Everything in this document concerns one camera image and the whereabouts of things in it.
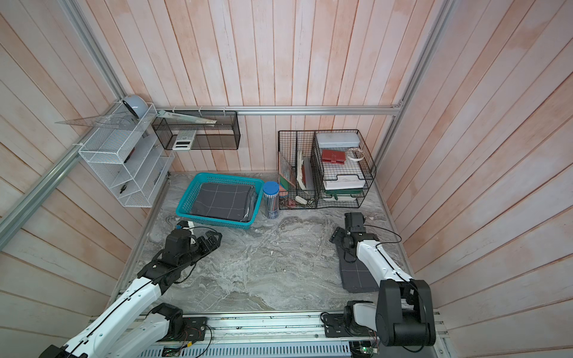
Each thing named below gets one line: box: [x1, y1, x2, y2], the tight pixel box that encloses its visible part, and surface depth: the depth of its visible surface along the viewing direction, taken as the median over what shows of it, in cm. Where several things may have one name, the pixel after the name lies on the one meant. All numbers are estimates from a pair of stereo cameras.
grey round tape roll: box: [122, 94, 149, 120], surface depth 85 cm
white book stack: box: [322, 174, 366, 191], surface depth 94 cm
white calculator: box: [172, 129, 197, 151], surface depth 100 cm
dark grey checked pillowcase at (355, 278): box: [335, 243, 380, 294], surface depth 85 cm
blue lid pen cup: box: [262, 180, 280, 220], surface depth 96 cm
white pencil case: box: [315, 132, 361, 149], surface depth 106 cm
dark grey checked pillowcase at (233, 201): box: [191, 182, 258, 223], surface depth 103 cm
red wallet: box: [321, 149, 347, 165], surface depth 97 cm
